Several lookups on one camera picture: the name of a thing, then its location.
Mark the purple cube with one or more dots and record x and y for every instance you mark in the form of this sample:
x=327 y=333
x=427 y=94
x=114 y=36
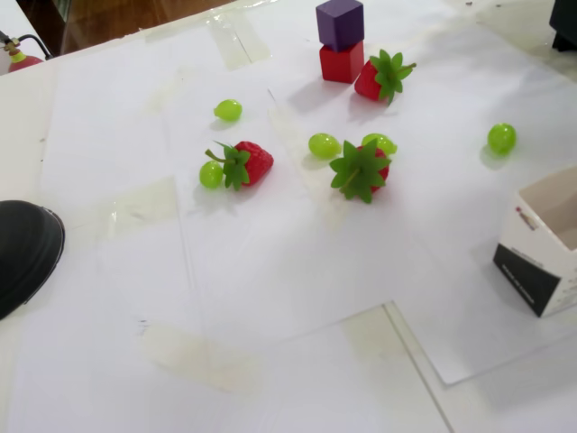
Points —
x=338 y=22

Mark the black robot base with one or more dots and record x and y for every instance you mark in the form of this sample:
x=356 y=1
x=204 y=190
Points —
x=565 y=22

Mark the red cube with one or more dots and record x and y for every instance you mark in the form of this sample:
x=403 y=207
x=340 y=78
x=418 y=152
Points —
x=340 y=65

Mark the strawberry with curled stem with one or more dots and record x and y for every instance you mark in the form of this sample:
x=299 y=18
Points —
x=257 y=162

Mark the green grape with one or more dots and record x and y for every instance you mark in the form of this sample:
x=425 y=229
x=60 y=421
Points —
x=211 y=174
x=385 y=143
x=323 y=145
x=501 y=138
x=227 y=109

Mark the strawberry with wide leaf crown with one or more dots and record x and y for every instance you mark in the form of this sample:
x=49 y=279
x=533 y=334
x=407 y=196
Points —
x=360 y=169

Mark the strawberry with long stem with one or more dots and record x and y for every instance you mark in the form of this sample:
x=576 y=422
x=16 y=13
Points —
x=367 y=83

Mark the white paper sheet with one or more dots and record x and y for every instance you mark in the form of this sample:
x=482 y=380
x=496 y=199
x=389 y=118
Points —
x=451 y=270

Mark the open black white carton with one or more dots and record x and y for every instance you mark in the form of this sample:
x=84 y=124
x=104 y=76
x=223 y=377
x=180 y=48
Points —
x=523 y=279

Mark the black round dome object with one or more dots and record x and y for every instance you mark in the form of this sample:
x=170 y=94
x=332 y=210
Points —
x=22 y=257

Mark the red fire extinguisher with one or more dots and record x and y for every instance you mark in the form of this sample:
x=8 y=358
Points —
x=22 y=64

